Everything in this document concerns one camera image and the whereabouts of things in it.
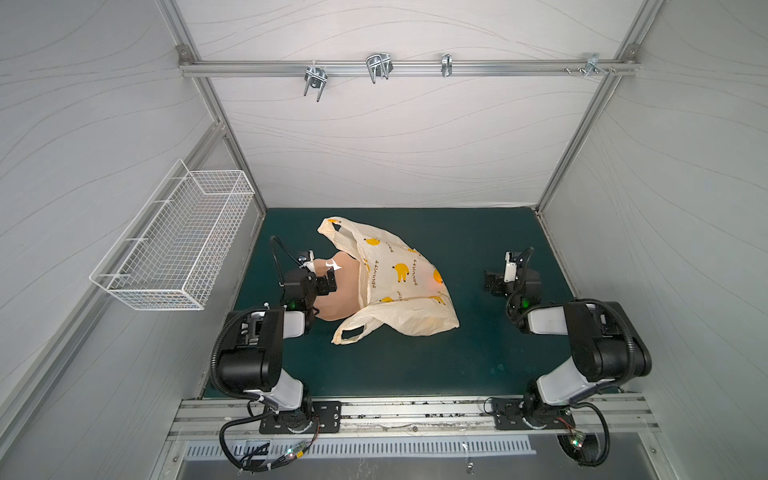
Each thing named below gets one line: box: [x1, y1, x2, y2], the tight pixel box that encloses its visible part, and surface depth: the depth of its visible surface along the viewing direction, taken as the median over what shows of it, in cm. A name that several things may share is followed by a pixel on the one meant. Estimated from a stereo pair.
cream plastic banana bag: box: [318, 217, 460, 345], surface depth 83 cm
